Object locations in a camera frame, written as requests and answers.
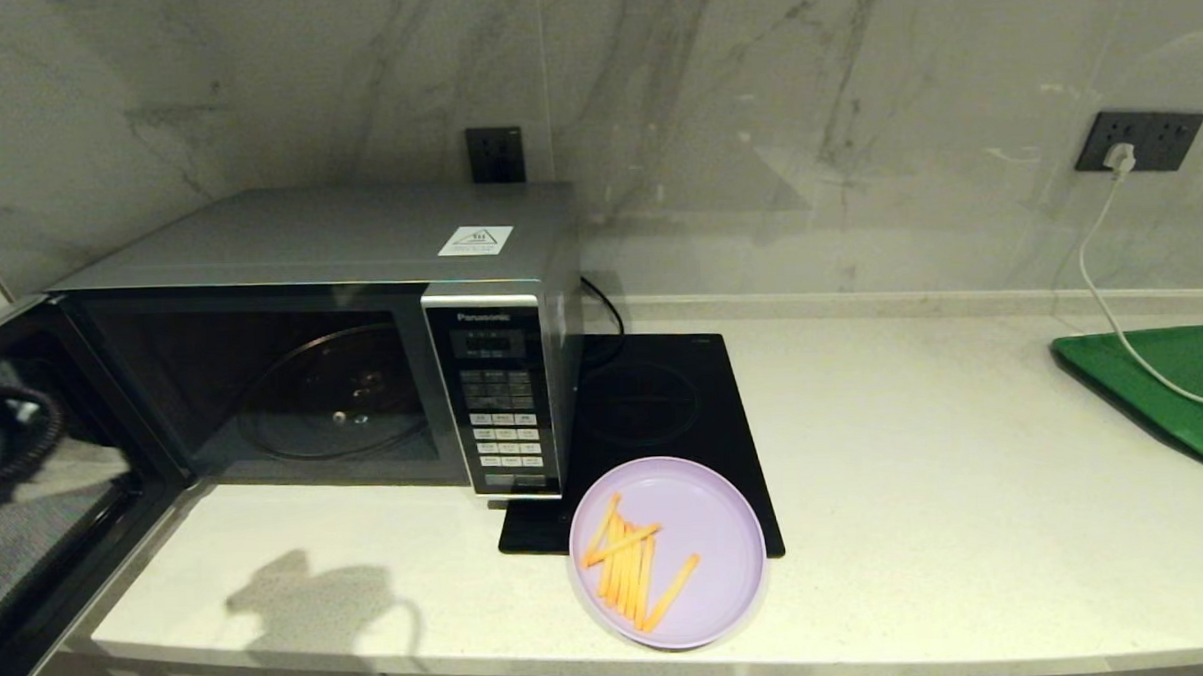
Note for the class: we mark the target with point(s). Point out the lilac round plate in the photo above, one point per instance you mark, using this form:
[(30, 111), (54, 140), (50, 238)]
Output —
[(708, 514)]

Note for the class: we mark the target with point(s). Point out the black microwave control panel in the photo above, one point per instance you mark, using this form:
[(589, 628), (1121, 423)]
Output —
[(493, 382)]

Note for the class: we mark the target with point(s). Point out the black induction cooktop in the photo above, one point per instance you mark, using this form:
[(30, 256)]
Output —
[(664, 406)]

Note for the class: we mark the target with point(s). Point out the orange french fry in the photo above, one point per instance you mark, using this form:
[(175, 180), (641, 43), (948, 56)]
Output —
[(624, 544), (623, 577), (604, 526), (670, 593), (647, 577), (610, 573), (634, 582)]

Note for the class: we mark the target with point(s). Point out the white power plug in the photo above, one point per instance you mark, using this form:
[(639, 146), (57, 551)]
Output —
[(1119, 158)]

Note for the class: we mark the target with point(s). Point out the small black wall socket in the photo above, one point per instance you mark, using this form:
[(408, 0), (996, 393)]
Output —
[(494, 154)]

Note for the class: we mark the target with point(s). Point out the green plastic tray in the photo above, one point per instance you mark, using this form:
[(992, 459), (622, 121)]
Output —
[(1194, 397)]

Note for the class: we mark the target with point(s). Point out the silver Panasonic microwave oven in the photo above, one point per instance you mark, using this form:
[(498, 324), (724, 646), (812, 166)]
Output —
[(308, 238)]

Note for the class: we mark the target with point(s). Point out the white warning sticker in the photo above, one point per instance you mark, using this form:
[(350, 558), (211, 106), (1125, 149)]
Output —
[(474, 240)]

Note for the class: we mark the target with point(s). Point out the wide black wall socket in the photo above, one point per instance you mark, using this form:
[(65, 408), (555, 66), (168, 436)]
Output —
[(1170, 138)]

